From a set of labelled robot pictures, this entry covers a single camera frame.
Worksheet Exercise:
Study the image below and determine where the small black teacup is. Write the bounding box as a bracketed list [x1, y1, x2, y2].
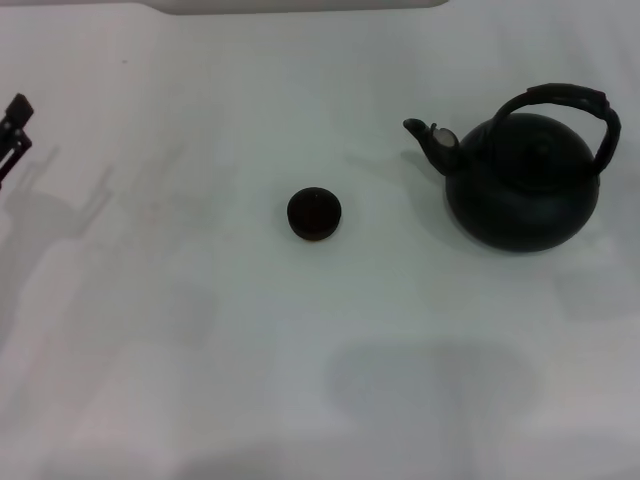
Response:
[286, 186, 344, 245]

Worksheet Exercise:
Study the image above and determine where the black round teapot with handle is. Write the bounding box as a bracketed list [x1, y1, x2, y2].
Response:
[402, 82, 622, 253]

